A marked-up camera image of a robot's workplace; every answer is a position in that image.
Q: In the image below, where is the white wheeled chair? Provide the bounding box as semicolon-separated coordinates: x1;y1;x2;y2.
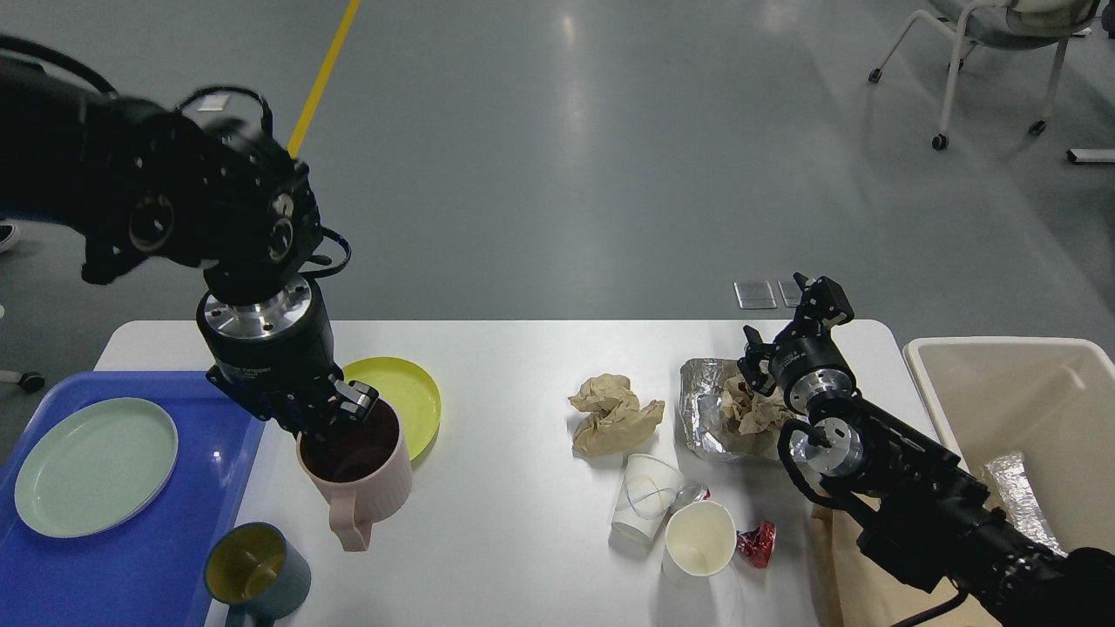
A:
867;1;1101;152

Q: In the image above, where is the yellow plastic plate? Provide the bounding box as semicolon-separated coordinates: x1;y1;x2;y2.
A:
342;356;443;467

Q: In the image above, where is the foil piece in bin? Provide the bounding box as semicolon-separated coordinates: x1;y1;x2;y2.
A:
981;451;1067;556

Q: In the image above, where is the black and white shoe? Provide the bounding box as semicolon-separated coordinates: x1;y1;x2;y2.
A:
0;221;21;254

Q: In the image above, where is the blue plastic tray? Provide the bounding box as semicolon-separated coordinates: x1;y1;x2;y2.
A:
1;372;263;626

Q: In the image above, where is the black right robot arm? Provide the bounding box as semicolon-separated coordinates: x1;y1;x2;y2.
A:
737;273;1114;626

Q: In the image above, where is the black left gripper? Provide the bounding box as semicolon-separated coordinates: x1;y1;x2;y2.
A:
196;274;380;441

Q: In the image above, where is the silver floor socket plate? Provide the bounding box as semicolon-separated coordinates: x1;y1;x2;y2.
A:
733;280;778;310

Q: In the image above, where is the pink mug brown inside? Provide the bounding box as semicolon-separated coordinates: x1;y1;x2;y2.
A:
295;398;413;552

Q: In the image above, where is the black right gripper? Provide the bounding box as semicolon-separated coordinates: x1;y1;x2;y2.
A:
737;273;857;415

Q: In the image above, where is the beige plastic bin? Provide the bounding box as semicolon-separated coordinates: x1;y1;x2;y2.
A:
904;337;1114;551

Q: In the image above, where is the crumpled brown paper on foil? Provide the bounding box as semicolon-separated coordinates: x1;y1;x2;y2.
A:
720;374;795;461

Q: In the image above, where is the white floor marker tile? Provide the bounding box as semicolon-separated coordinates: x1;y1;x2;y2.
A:
196;91;231;112

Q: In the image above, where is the crumpled aluminium foil sheet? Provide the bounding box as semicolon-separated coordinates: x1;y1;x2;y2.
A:
678;358;783;462

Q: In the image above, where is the white patterned paper cup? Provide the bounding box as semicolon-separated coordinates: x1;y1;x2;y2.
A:
611;453;685;544

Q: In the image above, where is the teal mug yellow inside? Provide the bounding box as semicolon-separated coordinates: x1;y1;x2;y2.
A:
204;522;312;626

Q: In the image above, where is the white bar on floor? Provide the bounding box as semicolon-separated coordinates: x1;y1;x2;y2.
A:
1065;148;1115;165

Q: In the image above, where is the crumpled brown paper ball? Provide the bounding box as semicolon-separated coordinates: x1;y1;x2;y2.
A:
568;374;666;459

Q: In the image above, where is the brown paper bag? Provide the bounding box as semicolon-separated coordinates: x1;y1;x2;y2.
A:
808;505;958;626

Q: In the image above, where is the pale green plate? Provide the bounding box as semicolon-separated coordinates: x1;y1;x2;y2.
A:
13;397;180;539

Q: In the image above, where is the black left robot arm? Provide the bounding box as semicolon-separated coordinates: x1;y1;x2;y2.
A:
1;35;379;442

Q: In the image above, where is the red foil wrapper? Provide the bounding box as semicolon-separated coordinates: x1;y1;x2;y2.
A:
735;520;777;569

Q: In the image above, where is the black caster wheel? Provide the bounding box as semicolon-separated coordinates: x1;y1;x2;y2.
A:
0;370;45;394

